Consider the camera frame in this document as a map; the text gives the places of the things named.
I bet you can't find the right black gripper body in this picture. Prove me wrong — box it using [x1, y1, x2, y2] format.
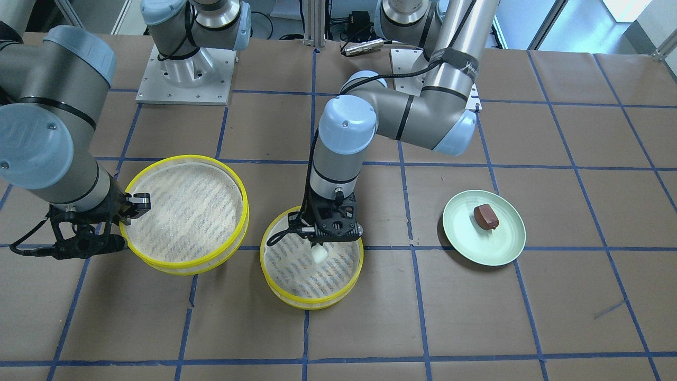
[48, 185, 132, 260]

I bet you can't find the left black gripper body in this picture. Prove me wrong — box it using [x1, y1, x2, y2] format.
[287, 192, 364, 244]

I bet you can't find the white steamed bun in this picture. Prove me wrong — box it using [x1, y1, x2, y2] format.
[310, 243, 329, 265]

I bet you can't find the yellow steamer layer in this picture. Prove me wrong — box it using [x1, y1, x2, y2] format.
[121, 155, 250, 276]
[259, 206, 364, 310]

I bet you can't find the brown bun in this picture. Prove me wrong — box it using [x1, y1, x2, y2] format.
[473, 203, 500, 231]

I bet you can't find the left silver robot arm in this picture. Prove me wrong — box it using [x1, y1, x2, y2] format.
[267, 1, 499, 246]

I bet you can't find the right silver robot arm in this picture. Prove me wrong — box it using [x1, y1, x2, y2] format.
[1, 1, 151, 260]

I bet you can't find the light green plate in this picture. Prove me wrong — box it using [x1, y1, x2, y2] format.
[442, 190, 526, 266]

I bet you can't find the silver cylindrical connector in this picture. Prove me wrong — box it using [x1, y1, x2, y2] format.
[340, 38, 386, 57]

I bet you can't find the black power brick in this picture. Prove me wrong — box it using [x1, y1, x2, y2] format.
[345, 11, 371, 40]

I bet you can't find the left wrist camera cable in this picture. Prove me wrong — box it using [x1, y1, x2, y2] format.
[264, 127, 321, 248]

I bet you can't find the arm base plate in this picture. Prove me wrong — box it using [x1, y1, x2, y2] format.
[390, 48, 482, 113]
[135, 46, 237, 106]

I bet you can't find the aluminium frame post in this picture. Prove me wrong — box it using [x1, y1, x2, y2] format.
[300, 1, 328, 50]

